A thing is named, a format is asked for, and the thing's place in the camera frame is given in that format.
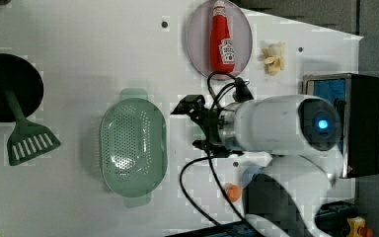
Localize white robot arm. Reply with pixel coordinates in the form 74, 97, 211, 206
190, 95, 343, 237

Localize yellow toy banana peel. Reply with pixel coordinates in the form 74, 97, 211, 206
262, 42, 285, 76

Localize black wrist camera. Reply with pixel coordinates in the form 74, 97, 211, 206
172, 95, 205, 115

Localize blue bowl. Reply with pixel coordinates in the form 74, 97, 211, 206
242, 166, 265, 188

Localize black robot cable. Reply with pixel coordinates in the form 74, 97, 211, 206
179, 71, 258, 237

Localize green slotted spatula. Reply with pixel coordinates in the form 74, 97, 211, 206
4, 89, 61, 166

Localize black toaster oven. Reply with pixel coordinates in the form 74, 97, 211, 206
303, 73, 379, 179

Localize red ketchup bottle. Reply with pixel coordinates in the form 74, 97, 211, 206
209, 0, 235, 73

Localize yellow toy figure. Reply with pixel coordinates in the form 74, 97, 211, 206
346, 216, 374, 237

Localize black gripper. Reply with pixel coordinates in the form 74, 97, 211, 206
191, 109, 243, 158

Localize black round pan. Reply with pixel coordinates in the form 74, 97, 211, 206
0, 53, 44, 122

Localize orange toy fruit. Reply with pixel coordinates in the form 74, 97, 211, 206
225, 184, 242, 202

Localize green plastic strainer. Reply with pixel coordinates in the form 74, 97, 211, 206
100, 88, 168, 208

